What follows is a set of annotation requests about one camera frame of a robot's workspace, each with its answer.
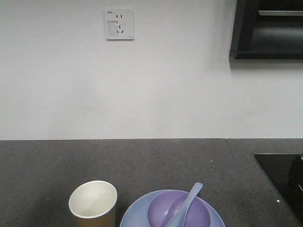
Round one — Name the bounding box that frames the purple plastic bowl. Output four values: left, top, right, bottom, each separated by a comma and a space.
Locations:
147, 190, 211, 227

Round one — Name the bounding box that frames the brown paper cup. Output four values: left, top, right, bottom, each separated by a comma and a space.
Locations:
68, 180, 117, 227

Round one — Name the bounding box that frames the light blue plastic spoon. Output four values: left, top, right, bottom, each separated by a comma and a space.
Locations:
165, 182, 203, 227

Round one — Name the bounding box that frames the light blue plastic plate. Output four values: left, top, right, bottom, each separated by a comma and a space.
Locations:
120, 190, 224, 227

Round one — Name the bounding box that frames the black induction cooktop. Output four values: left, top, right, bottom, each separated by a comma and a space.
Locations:
254, 153, 303, 226

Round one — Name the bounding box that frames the white wall power socket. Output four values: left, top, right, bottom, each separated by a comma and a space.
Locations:
104, 8, 135, 40

